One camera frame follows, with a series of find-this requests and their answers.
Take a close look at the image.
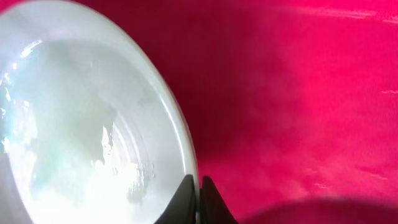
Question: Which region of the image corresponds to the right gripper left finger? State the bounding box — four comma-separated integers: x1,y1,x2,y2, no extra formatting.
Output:
155,174,197,224

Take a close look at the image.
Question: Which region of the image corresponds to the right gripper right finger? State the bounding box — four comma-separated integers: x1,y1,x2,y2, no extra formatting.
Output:
200,176,238,224

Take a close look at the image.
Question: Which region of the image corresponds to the mint green plate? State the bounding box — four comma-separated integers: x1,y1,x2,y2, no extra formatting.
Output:
1,1,200,223

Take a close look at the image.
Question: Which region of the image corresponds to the red plastic tray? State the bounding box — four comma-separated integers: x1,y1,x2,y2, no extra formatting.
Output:
0,0,398,224

